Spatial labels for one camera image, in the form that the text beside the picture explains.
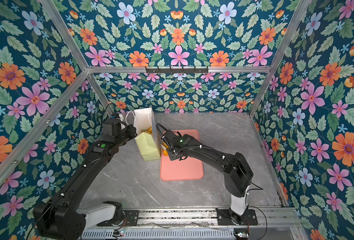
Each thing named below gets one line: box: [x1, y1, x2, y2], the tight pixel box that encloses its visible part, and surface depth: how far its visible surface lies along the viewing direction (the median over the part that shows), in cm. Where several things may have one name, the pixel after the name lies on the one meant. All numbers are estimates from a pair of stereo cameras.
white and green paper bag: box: [133, 107, 161, 162], surface depth 86 cm
